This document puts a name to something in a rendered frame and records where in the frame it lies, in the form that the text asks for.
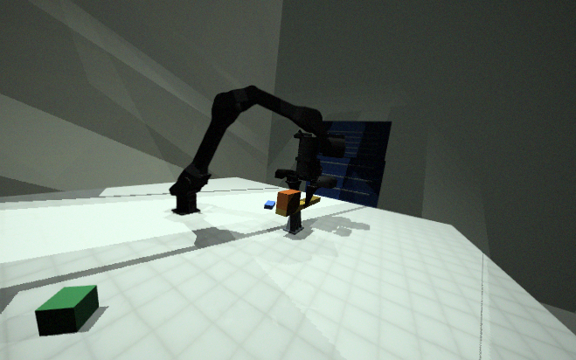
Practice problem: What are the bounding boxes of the green rectangular block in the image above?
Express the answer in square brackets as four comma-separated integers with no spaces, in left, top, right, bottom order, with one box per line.
[34,285,99,336]

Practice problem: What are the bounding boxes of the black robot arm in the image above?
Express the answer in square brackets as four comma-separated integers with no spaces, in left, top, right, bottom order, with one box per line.
[170,86,346,216]

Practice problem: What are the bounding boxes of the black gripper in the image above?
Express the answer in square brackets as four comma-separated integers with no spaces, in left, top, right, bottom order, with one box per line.
[274,154,337,206]

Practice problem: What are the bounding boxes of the yellow bar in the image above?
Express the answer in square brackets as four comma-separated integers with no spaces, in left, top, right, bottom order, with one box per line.
[275,190,321,217]

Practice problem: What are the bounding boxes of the blue rectangular bar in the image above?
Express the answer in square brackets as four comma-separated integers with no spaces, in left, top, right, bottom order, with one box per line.
[264,200,275,210]

